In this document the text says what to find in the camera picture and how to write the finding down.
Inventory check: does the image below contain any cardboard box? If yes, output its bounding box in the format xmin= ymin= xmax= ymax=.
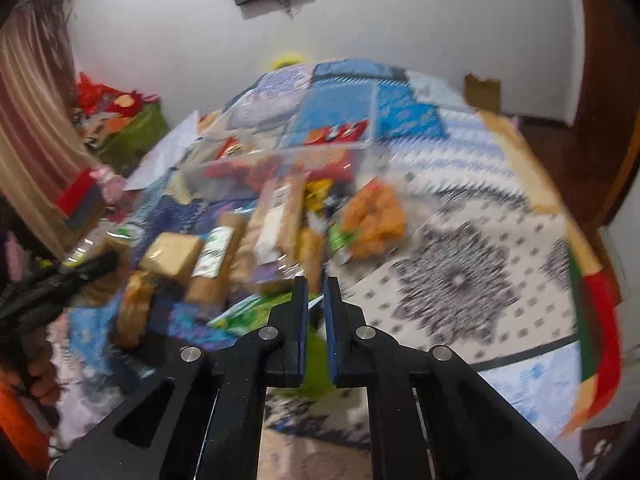
xmin=464 ymin=73 xmax=502 ymax=112

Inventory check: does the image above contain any pink toy figure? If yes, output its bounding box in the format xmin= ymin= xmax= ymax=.
xmin=92 ymin=164 xmax=128 ymax=206

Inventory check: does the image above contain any large green snack packet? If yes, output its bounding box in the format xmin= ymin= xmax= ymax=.
xmin=212 ymin=292 xmax=301 ymax=333

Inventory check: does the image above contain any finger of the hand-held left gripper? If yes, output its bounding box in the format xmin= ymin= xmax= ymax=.
xmin=62 ymin=250 xmax=121 ymax=288

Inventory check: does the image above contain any blue patchwork blanket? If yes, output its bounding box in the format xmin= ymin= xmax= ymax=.
xmin=60 ymin=57 xmax=466 ymax=411

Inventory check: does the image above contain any red white snack bag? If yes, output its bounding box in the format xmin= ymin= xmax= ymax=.
xmin=304 ymin=121 xmax=372 ymax=147

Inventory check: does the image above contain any square tan biscuit pack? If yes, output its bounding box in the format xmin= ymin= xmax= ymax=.
xmin=139 ymin=232 xmax=204 ymax=282

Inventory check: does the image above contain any round brown biscuit pack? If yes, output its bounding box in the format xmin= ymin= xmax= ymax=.
xmin=114 ymin=270 xmax=155 ymax=350

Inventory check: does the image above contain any white pillow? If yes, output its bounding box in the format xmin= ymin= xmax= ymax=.
xmin=122 ymin=110 xmax=202 ymax=192

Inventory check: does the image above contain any yellow foam hoop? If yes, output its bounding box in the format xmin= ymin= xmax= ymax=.
xmin=270 ymin=49 xmax=307 ymax=71

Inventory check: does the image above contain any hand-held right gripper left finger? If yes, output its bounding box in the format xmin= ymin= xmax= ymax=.
xmin=47 ymin=276 xmax=307 ymax=480

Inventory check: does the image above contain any red box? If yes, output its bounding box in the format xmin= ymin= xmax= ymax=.
xmin=54 ymin=169 xmax=105 ymax=232

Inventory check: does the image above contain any brown wooden door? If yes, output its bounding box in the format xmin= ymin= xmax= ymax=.
xmin=572 ymin=0 xmax=640 ymax=226

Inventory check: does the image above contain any long biscuit pack white label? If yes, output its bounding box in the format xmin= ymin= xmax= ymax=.
xmin=243 ymin=174 xmax=307 ymax=268

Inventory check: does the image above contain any red green striped cloth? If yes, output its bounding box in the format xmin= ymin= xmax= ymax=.
xmin=557 ymin=237 xmax=623 ymax=438

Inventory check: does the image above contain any yellow snack bag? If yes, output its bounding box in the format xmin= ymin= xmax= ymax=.
xmin=304 ymin=179 xmax=335 ymax=212

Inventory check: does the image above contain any small tan biscuit pack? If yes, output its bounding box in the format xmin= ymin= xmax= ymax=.
xmin=295 ymin=227 xmax=325 ymax=293

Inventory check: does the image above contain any white black patterned blanket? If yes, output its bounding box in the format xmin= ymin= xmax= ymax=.
xmin=345 ymin=105 xmax=596 ymax=441

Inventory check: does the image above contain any small green snack packet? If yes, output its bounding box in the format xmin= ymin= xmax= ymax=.
xmin=326 ymin=222 xmax=353 ymax=263

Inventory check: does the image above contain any person's left forearm orange sleeve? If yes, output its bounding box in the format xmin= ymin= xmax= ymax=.
xmin=0 ymin=380 xmax=51 ymax=473

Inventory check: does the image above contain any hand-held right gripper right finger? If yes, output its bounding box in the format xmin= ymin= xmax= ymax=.
xmin=323 ymin=276 xmax=578 ymax=480

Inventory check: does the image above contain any green storage bin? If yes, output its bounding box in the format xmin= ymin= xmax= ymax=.
xmin=97 ymin=102 xmax=168 ymax=173

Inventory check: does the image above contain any clear plastic container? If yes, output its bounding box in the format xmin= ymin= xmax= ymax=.
xmin=182 ymin=80 xmax=383 ymax=201

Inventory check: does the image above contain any person's left hand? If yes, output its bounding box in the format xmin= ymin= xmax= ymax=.
xmin=26 ymin=345 xmax=63 ymax=407

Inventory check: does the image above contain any brown snack bar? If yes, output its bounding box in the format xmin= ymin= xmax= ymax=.
xmin=186 ymin=211 xmax=247 ymax=307

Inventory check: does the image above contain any orange fried snack bag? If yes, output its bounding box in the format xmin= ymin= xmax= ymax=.
xmin=341 ymin=180 xmax=407 ymax=262

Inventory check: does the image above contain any striped curtain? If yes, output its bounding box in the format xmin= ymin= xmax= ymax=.
xmin=0 ymin=0 xmax=101 ymax=261

